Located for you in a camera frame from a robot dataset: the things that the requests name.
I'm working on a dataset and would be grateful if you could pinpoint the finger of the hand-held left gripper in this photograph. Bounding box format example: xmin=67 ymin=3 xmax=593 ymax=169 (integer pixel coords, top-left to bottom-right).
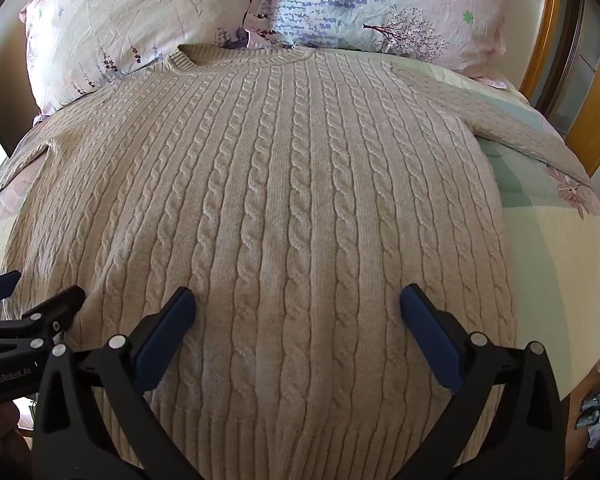
xmin=0 ymin=285 xmax=87 ymax=356
xmin=0 ymin=270 xmax=23 ymax=307

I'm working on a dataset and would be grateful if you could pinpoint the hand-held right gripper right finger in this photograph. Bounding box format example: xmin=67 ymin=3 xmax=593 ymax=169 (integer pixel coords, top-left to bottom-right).
xmin=388 ymin=284 xmax=566 ymax=480

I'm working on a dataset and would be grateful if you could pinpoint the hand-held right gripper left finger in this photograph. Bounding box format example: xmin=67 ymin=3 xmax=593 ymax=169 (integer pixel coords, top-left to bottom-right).
xmin=32 ymin=286 xmax=204 ymax=480

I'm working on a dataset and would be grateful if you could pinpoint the beige cable-knit sweater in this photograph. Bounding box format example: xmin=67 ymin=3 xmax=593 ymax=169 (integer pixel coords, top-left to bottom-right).
xmin=0 ymin=44 xmax=593 ymax=480

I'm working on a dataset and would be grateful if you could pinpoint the person's left hand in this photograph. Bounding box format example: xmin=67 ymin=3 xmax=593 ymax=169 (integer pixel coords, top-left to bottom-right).
xmin=0 ymin=395 xmax=36 ymax=480

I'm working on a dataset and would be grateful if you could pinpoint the pastel floral bed sheet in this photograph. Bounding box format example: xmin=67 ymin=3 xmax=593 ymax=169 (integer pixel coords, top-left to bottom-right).
xmin=0 ymin=67 xmax=600 ymax=401

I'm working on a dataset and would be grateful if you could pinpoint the wooden cabinet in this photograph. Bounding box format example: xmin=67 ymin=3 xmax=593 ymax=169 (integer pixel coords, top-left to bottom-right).
xmin=534 ymin=0 xmax=600 ymax=181

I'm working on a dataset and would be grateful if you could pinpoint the pink floral pillow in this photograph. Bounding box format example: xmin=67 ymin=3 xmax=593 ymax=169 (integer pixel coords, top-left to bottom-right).
xmin=243 ymin=0 xmax=530 ymax=81
xmin=19 ymin=0 xmax=255 ymax=116

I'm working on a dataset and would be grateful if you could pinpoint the wooden headboard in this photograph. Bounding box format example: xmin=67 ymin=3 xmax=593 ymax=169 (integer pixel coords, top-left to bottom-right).
xmin=517 ymin=0 xmax=565 ymax=107

